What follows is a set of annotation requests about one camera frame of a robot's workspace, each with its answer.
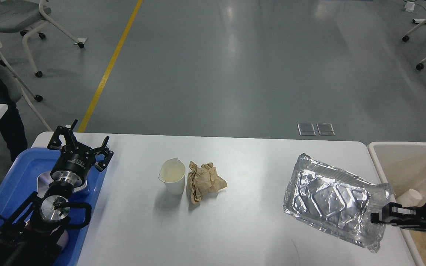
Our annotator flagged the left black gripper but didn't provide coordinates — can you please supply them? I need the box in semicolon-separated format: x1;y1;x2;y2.
47;119;114;187

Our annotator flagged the square metal tray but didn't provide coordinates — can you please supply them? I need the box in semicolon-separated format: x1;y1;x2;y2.
37;171;90;198

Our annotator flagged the aluminium foil tray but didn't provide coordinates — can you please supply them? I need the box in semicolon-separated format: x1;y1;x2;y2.
283;153;393;253

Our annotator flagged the pink mug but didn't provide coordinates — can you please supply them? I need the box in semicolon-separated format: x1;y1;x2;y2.
26;220;69;252

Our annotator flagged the white paper cup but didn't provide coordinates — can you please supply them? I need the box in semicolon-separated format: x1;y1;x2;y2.
158;158;186;195

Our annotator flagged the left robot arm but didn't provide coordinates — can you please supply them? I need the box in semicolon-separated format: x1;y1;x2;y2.
0;126;114;266

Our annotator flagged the paper cup in bin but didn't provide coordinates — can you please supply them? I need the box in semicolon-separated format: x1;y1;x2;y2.
396;189;423;207

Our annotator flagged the beige plastic bin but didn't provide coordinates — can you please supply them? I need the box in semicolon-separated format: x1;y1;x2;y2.
368;142;426;266

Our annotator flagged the blue plastic tray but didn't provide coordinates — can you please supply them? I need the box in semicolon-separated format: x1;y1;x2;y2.
0;148;107;266

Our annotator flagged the floor socket plate right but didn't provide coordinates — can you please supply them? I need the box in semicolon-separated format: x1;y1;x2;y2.
317;123;336;136

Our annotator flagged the floor socket plate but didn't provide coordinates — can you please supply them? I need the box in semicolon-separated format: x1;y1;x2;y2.
297;123;316;136
317;123;336;136

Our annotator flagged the floor socket plate left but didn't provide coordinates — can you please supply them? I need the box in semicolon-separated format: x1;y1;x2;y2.
297;123;316;136

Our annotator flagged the grey office chair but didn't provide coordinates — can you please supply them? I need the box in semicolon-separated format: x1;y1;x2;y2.
0;0;87;131

